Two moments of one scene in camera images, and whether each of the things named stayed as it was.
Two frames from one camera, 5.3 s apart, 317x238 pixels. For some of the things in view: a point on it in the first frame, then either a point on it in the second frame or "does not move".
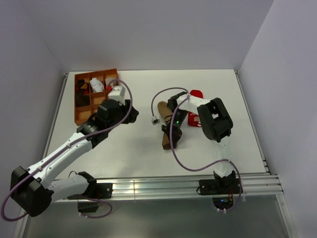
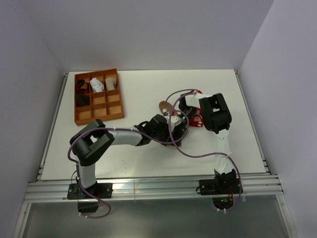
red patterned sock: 193,118 does not move
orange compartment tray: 91,89 does not move
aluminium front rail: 257,185 does not move
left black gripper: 132,117 to 166,127
